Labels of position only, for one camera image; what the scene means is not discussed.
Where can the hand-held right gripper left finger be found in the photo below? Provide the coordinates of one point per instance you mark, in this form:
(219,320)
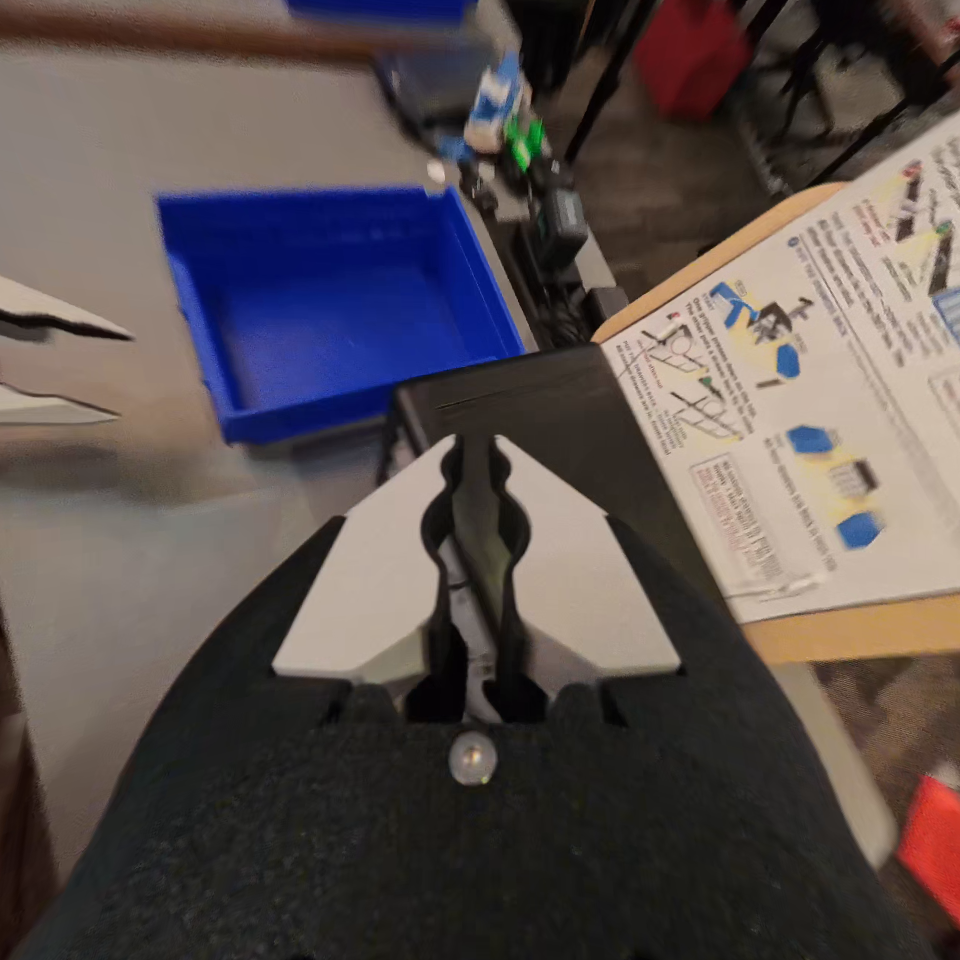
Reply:
(360,600)

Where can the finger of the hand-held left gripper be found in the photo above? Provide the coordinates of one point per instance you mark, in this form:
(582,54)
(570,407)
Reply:
(45,409)
(37,304)

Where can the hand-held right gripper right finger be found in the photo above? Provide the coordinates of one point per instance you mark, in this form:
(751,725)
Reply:
(592,600)

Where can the black drawer cabinet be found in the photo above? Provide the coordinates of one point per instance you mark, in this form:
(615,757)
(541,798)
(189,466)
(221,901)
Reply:
(570,420)

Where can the blue plastic bin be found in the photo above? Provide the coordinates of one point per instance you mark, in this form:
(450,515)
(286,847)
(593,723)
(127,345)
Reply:
(337,330)

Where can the white sheet clip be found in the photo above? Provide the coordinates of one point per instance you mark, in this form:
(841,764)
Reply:
(780,586)

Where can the light wooden board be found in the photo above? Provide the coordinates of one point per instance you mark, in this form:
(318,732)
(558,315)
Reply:
(847,637)

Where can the printed instruction sheet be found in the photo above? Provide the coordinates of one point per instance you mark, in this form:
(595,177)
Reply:
(825,412)

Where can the red plastic object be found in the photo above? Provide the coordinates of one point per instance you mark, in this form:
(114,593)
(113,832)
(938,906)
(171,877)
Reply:
(934,840)
(690,60)

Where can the small green item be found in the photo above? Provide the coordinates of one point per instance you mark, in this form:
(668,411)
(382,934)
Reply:
(525,142)

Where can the blue and white item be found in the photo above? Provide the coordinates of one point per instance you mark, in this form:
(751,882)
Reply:
(499,105)

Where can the black stand legs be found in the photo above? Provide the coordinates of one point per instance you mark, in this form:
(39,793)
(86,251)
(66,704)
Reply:
(825,75)

